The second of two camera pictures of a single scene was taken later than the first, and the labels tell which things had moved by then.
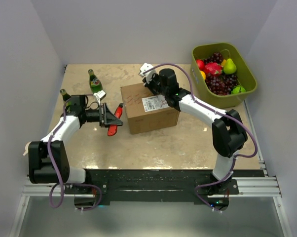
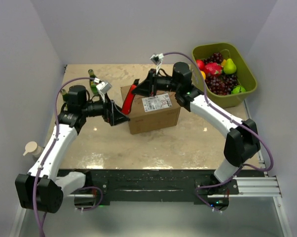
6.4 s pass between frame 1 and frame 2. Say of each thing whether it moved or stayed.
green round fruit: stayed
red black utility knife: moved
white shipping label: stayed
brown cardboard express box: stayed
